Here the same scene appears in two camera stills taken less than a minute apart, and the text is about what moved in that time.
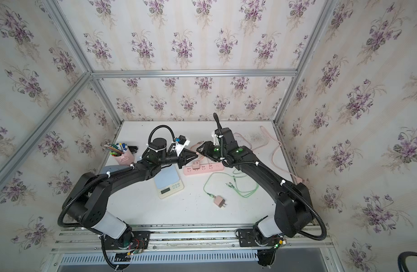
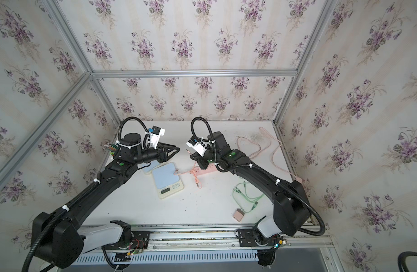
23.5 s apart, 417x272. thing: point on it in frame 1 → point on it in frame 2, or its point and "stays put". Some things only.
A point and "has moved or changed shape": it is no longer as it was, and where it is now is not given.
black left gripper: [182, 157] → [161, 152]
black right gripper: [206, 151] → [200, 160]
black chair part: [401, 259] stays put
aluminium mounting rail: [198, 238] stays put
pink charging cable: [195, 145] has moved or changed shape
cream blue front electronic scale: [167, 181] stays put
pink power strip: [203, 169] has moved or changed shape
